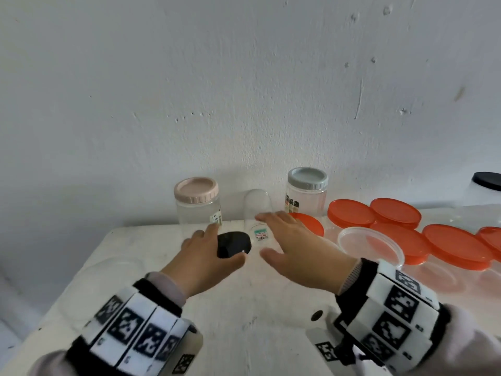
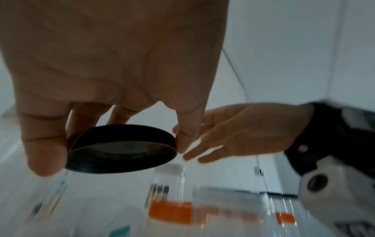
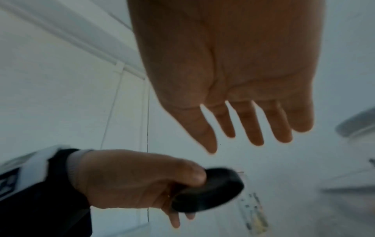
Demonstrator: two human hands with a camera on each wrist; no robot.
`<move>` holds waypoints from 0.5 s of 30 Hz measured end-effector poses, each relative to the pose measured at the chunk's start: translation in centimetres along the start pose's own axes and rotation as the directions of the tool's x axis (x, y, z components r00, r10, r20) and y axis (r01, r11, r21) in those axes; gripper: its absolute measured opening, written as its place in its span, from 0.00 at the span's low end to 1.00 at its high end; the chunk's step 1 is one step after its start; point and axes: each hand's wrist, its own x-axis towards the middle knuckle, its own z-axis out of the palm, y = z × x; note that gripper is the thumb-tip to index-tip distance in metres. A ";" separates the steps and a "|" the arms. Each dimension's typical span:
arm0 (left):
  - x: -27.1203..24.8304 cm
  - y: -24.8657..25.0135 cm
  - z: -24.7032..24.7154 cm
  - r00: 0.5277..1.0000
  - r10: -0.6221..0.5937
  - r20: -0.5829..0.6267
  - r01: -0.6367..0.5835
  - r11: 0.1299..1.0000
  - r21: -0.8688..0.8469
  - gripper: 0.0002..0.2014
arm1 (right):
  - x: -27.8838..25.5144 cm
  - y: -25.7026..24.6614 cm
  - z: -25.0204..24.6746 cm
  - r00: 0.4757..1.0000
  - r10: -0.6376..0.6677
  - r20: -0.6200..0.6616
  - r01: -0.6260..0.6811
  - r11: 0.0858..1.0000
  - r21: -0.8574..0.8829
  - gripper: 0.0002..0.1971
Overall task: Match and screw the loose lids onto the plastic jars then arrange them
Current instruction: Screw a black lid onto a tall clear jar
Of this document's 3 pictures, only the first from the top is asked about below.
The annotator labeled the person's right hand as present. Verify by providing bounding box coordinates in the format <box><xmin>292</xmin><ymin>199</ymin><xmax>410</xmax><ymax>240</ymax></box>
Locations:
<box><xmin>254</xmin><ymin>210</ymin><xmax>361</xmax><ymax>296</ymax></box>

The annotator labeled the person's left hand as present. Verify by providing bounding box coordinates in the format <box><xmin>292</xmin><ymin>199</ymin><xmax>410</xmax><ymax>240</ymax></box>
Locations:
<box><xmin>160</xmin><ymin>222</ymin><xmax>248</xmax><ymax>299</ymax></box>

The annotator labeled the large orange lid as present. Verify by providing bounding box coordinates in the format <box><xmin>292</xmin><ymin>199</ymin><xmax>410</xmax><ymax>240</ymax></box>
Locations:
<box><xmin>289</xmin><ymin>212</ymin><xmax>326</xmax><ymax>238</ymax></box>
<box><xmin>475</xmin><ymin>226</ymin><xmax>501</xmax><ymax>263</ymax></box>
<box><xmin>369</xmin><ymin>221</ymin><xmax>432</xmax><ymax>266</ymax></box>

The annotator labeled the large black lid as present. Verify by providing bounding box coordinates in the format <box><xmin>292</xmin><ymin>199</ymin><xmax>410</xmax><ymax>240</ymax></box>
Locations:
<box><xmin>216</xmin><ymin>231</ymin><xmax>252</xmax><ymax>260</ymax></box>

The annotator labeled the rounded transparent jar yellow label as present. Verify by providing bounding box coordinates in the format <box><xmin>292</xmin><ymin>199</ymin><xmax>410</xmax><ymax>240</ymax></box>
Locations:
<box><xmin>176</xmin><ymin>197</ymin><xmax>223</xmax><ymax>227</ymax></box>

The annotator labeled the clear jar with clear lid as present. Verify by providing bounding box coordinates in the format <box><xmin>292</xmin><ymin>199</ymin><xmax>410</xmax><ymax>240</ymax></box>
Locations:
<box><xmin>337</xmin><ymin>226</ymin><xmax>405</xmax><ymax>269</ymax></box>

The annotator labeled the transparent jar dark label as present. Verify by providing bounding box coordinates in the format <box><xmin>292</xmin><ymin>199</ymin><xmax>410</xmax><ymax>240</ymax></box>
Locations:
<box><xmin>284</xmin><ymin>187</ymin><xmax>328</xmax><ymax>216</ymax></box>

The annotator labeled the tall transparent labelled jar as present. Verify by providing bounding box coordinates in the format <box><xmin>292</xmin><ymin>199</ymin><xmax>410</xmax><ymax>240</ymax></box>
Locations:
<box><xmin>463</xmin><ymin>187</ymin><xmax>501</xmax><ymax>208</ymax></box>
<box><xmin>243</xmin><ymin>189</ymin><xmax>273</xmax><ymax>244</ymax></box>

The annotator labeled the pale pink lid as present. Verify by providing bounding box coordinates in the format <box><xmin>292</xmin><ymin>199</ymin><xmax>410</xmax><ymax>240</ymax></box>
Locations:
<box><xmin>174</xmin><ymin>177</ymin><xmax>219</xmax><ymax>205</ymax></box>

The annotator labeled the light blue lid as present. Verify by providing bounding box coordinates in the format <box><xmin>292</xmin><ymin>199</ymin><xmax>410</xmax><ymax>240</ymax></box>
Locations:
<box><xmin>288</xmin><ymin>167</ymin><xmax>328</xmax><ymax>191</ymax></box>

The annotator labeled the large transparent jar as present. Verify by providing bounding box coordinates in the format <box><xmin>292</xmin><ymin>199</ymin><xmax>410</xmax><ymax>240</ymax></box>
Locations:
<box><xmin>58</xmin><ymin>256</ymin><xmax>148</xmax><ymax>322</ymax></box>

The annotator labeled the wide transparent jar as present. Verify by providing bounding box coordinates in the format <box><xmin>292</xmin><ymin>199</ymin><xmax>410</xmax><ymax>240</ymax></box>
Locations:
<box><xmin>411</xmin><ymin>264</ymin><xmax>470</xmax><ymax>294</ymax></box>

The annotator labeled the small black lid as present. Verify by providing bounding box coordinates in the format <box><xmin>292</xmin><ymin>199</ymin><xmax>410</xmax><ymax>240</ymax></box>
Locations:
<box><xmin>471</xmin><ymin>172</ymin><xmax>501</xmax><ymax>192</ymax></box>

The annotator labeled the person's left forearm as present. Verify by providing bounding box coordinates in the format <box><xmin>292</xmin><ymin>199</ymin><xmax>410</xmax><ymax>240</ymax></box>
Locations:
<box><xmin>27</xmin><ymin>350</ymin><xmax>79</xmax><ymax>376</ymax></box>

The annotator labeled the person's right forearm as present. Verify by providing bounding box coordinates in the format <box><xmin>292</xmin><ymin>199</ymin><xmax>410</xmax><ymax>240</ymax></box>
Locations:
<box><xmin>422</xmin><ymin>305</ymin><xmax>501</xmax><ymax>376</ymax></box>

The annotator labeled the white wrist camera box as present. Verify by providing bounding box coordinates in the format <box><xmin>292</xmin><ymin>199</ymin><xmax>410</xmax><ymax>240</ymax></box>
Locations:
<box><xmin>168</xmin><ymin>324</ymin><xmax>204</xmax><ymax>376</ymax></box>
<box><xmin>305</xmin><ymin>305</ymin><xmax>392</xmax><ymax>376</ymax></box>

